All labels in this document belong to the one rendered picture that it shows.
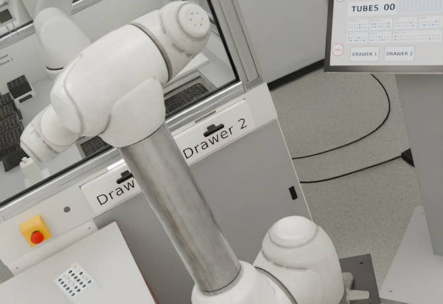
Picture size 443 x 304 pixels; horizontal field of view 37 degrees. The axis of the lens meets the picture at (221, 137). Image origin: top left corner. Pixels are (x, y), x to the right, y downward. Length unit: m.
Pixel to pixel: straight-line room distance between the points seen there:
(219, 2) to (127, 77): 0.96
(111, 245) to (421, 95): 1.09
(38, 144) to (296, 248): 0.67
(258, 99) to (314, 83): 1.75
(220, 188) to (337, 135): 1.29
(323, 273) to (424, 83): 0.89
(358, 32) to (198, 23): 0.99
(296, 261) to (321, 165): 1.91
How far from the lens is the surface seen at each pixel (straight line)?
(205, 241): 1.32
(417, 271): 2.70
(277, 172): 2.41
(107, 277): 2.06
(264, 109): 2.27
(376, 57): 2.09
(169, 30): 1.19
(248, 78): 2.20
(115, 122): 1.16
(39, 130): 1.69
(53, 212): 2.20
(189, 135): 2.18
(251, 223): 2.48
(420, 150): 2.38
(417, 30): 2.06
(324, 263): 1.49
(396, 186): 3.12
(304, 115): 3.73
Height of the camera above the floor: 2.05
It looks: 33 degrees down
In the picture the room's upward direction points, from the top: 22 degrees counter-clockwise
